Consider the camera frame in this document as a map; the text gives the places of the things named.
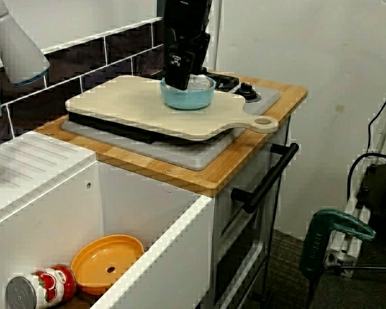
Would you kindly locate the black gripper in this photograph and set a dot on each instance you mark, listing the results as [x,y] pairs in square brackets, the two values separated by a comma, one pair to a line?
[186,35]

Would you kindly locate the white block with orange layer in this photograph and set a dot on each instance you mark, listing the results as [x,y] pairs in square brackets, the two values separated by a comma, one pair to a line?
[201,83]

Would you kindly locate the light blue plastic bowl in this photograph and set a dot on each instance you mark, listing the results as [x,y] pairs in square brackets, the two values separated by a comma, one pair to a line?
[186,100]

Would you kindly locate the orange toy frying pan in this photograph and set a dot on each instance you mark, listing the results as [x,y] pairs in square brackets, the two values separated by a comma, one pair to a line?
[99,257]

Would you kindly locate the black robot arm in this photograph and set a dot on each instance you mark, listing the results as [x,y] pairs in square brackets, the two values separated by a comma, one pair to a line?
[186,9]

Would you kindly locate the black stove knob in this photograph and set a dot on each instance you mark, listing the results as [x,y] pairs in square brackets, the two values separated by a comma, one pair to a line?
[246,91]

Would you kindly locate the grey toy stove top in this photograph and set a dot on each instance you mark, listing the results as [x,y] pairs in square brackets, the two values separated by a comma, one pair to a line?
[193,156]

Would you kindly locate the dark tiled backsplash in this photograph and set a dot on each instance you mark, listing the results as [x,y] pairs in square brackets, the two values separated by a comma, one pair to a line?
[83,64]

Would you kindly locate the white toy sink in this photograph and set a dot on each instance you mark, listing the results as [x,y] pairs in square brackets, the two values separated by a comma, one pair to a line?
[132,199]

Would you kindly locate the white cone with blue rim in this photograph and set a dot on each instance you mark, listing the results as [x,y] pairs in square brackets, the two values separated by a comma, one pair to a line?
[16,48]

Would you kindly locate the white toy oven door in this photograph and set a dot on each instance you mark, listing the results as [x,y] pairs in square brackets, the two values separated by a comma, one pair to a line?
[238,251]

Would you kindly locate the green clamp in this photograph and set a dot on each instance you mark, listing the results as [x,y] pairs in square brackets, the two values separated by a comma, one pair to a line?
[318,244]

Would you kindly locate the tomato tin can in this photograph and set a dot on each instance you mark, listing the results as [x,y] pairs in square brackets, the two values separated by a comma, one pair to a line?
[48,283]

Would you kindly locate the aluminium frame rail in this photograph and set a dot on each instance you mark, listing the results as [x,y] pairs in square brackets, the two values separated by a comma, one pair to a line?
[341,254]

